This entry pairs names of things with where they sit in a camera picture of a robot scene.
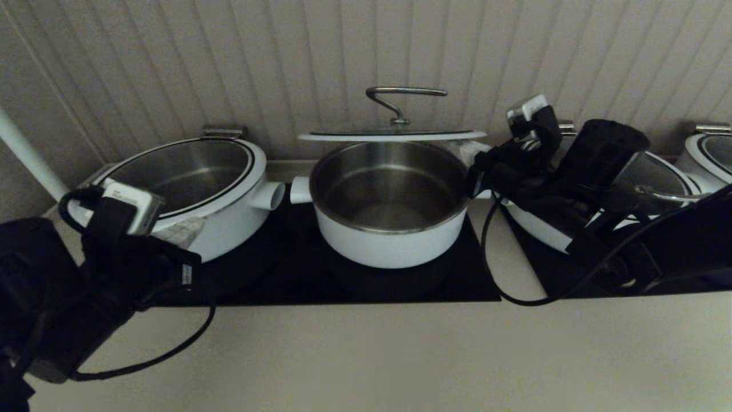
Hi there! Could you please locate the glass lid with bent handle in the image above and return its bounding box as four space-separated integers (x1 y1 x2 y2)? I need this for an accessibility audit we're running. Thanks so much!
297 87 488 142

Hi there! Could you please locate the far right white pot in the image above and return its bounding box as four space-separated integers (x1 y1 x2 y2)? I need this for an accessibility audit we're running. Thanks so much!
683 133 732 185

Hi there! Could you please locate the wide black glass cooktop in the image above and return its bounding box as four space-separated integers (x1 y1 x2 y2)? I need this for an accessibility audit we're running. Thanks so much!
153 197 502 306

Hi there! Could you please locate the white long-handled pan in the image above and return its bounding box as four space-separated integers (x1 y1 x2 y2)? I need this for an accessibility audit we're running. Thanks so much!
0 106 287 264

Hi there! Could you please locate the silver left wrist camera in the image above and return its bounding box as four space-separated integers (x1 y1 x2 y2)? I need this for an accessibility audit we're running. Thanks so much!
102 179 165 236

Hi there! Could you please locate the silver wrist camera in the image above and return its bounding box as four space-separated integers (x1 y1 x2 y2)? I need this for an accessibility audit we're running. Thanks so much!
102 179 165 236
506 94 551 141

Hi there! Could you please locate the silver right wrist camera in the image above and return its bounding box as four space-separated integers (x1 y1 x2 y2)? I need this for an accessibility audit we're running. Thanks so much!
506 94 551 141

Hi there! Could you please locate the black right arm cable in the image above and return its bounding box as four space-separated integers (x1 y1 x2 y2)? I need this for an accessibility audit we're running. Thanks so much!
480 182 732 307

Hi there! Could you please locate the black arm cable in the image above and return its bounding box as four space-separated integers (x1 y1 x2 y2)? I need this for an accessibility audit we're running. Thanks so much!
57 185 216 382
480 182 732 307

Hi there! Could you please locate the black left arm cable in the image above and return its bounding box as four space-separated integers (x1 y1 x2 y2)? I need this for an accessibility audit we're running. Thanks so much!
57 185 216 382

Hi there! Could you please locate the white pot with stub handles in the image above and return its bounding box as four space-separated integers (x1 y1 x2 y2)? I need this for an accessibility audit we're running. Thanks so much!
290 140 492 270

